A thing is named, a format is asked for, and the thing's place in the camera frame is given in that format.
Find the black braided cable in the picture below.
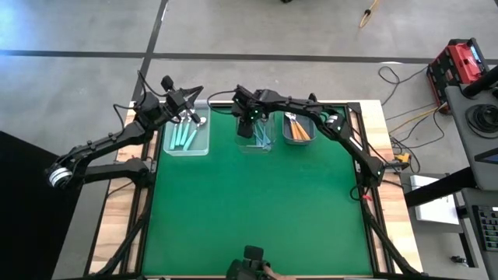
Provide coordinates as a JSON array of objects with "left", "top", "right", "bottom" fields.
[
  {"left": 205, "top": 89, "right": 238, "bottom": 116},
  {"left": 136, "top": 69, "right": 167, "bottom": 98}
]

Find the black coiled cable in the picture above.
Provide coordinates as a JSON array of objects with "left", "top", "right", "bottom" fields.
[{"left": 465, "top": 103, "right": 498, "bottom": 140}]

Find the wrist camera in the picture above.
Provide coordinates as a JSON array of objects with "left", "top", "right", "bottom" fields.
[
  {"left": 243, "top": 103, "right": 266, "bottom": 122},
  {"left": 167, "top": 91, "right": 190, "bottom": 114}
]

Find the black pole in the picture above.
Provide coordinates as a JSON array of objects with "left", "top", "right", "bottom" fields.
[{"left": 462, "top": 65, "right": 498, "bottom": 98}]

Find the white paper sheet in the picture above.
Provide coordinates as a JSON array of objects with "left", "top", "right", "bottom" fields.
[{"left": 410, "top": 174, "right": 461, "bottom": 226}]

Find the translucent white plastic bin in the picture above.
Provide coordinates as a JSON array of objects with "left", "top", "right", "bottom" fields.
[{"left": 163, "top": 99, "right": 212, "bottom": 156}]

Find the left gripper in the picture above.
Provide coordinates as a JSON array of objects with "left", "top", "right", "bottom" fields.
[{"left": 160, "top": 75, "right": 205, "bottom": 124}]

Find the yellow cable with plug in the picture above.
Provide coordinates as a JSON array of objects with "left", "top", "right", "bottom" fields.
[{"left": 357, "top": 0, "right": 381, "bottom": 30}]

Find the black floor cable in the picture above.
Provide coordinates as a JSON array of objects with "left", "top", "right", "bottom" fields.
[{"left": 377, "top": 65, "right": 429, "bottom": 107}]

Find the blue-grey plastic bin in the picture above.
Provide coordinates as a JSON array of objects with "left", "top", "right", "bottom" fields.
[{"left": 282, "top": 98, "right": 317, "bottom": 145}]

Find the yellow floor cable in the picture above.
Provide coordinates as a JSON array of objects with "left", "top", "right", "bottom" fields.
[{"left": 387, "top": 107, "right": 443, "bottom": 135}]

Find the green table mat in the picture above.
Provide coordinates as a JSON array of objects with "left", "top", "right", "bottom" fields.
[{"left": 142, "top": 105, "right": 374, "bottom": 277}]

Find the black handheld device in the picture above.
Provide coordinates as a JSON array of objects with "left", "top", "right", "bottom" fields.
[{"left": 226, "top": 244, "right": 270, "bottom": 280}]

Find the grey side desk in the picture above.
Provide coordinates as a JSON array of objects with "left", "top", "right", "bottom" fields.
[{"left": 444, "top": 83, "right": 498, "bottom": 191}]

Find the person's hand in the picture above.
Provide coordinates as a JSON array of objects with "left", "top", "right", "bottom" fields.
[{"left": 262, "top": 264, "right": 297, "bottom": 280}]

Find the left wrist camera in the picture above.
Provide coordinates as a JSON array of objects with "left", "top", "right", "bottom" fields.
[{"left": 167, "top": 91, "right": 190, "bottom": 114}]

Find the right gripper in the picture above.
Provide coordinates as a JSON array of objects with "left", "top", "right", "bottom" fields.
[{"left": 232, "top": 84, "right": 275, "bottom": 140}]

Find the red tool case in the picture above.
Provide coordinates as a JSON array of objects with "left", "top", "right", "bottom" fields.
[{"left": 426, "top": 37, "right": 489, "bottom": 94}]

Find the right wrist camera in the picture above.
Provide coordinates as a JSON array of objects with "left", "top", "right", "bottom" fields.
[{"left": 243, "top": 103, "right": 266, "bottom": 122}]

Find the dark keyboard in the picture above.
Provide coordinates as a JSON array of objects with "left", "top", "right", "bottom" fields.
[{"left": 477, "top": 205, "right": 498, "bottom": 253}]

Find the mint handled spoon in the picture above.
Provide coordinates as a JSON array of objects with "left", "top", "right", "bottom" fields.
[
  {"left": 181, "top": 110, "right": 195, "bottom": 145},
  {"left": 181, "top": 116, "right": 207, "bottom": 152},
  {"left": 174, "top": 110, "right": 188, "bottom": 148},
  {"left": 169, "top": 112, "right": 182, "bottom": 152}
]

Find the clear plastic bin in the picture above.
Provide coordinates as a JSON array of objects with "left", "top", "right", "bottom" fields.
[{"left": 234, "top": 92, "right": 277, "bottom": 155}]

